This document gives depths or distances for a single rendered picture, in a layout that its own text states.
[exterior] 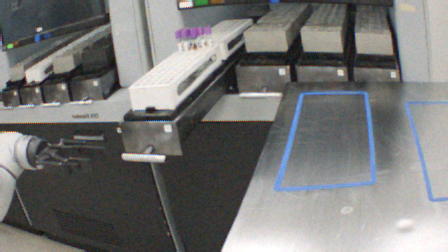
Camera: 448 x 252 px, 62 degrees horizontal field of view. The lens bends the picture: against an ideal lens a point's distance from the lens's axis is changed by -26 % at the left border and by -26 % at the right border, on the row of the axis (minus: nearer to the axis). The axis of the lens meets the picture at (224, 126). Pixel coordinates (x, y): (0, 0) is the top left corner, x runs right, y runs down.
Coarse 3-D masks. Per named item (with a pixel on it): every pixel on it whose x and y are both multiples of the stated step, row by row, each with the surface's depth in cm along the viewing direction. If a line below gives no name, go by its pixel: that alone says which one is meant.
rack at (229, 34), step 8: (224, 24) 141; (232, 24) 139; (240, 24) 138; (248, 24) 139; (216, 32) 131; (224, 32) 130; (232, 32) 128; (240, 32) 132; (216, 40) 121; (224, 40) 120; (232, 40) 140; (240, 40) 134; (224, 48) 120; (232, 48) 125; (224, 56) 120
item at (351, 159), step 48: (288, 96) 90; (336, 96) 87; (384, 96) 83; (432, 96) 80; (288, 144) 72; (336, 144) 69; (384, 144) 66; (432, 144) 62; (288, 192) 60; (336, 192) 57; (384, 192) 54; (432, 192) 51; (240, 240) 52; (288, 240) 50; (336, 240) 48; (384, 240) 45; (432, 240) 42
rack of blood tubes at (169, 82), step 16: (208, 48) 115; (160, 64) 108; (176, 64) 105; (192, 64) 103; (208, 64) 115; (144, 80) 99; (160, 80) 97; (176, 80) 95; (192, 80) 110; (144, 96) 95; (160, 96) 93; (176, 96) 95
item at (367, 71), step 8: (360, 64) 105; (368, 64) 104; (376, 64) 104; (384, 64) 103; (392, 64) 102; (360, 72) 106; (368, 72) 105; (376, 72) 104; (384, 72) 103; (392, 72) 102; (360, 80) 106; (368, 80) 106; (376, 80) 105; (384, 80) 104; (392, 80) 103
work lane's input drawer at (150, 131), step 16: (240, 48) 129; (224, 64) 118; (208, 80) 108; (224, 80) 115; (192, 96) 100; (208, 96) 106; (128, 112) 96; (144, 112) 95; (160, 112) 93; (176, 112) 93; (192, 112) 98; (128, 128) 95; (144, 128) 93; (160, 128) 92; (176, 128) 91; (192, 128) 98; (128, 144) 97; (144, 144) 95; (160, 144) 94; (176, 144) 93; (144, 160) 91; (160, 160) 90
